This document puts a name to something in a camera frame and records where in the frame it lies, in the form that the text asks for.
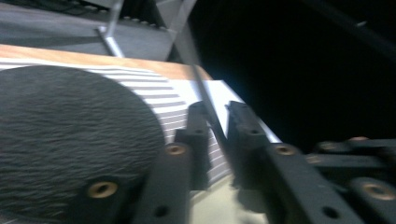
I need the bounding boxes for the white metal stand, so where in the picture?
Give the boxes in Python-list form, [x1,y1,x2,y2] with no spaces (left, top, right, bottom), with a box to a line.
[92,0,200,62]

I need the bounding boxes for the black metal stand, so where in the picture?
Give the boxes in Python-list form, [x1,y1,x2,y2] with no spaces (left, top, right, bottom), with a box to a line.
[298,0,396,60]

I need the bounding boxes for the light blue table mat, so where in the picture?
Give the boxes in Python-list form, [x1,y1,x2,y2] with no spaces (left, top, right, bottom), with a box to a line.
[174,78,283,144]

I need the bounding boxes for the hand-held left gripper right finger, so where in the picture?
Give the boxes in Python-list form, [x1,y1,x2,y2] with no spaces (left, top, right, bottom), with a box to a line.
[225,100,276,189]

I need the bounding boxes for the dark textured round plate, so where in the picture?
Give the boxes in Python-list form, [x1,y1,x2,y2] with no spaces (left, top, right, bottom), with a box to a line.
[0,64,166,224]

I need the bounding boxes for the striped grey placemat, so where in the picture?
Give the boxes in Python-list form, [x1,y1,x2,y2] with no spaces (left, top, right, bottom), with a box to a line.
[0,57,233,188]

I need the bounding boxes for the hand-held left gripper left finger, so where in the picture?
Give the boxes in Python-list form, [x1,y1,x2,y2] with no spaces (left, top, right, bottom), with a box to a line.
[173,101,211,191]

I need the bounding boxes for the beige plastic tray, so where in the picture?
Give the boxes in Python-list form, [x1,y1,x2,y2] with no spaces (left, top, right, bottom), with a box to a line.
[190,174,269,224]

